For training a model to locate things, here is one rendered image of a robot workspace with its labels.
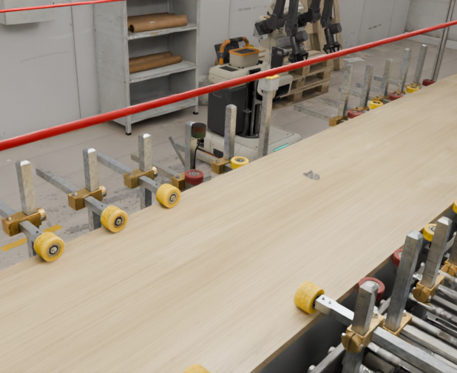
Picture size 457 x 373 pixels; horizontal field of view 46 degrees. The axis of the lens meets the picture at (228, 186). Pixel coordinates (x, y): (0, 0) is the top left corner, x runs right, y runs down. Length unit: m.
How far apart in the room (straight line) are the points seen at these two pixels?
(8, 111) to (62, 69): 0.60
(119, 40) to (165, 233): 3.12
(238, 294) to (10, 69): 3.51
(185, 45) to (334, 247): 3.90
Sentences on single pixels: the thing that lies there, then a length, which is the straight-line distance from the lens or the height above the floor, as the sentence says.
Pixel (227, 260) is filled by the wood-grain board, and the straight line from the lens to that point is 1.76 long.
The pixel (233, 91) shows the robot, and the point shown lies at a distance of 4.12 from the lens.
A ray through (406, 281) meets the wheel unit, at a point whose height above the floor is 1.02.
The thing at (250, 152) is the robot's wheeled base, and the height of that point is 0.27.
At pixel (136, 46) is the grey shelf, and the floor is 0.67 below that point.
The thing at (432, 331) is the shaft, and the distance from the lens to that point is 1.80.
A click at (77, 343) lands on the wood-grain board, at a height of 0.90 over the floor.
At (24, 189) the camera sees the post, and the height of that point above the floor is 1.07.
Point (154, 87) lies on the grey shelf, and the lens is 5.66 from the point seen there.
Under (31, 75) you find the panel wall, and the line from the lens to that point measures 4.86.
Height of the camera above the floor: 1.93
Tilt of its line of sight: 28 degrees down
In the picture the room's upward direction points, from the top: 3 degrees clockwise
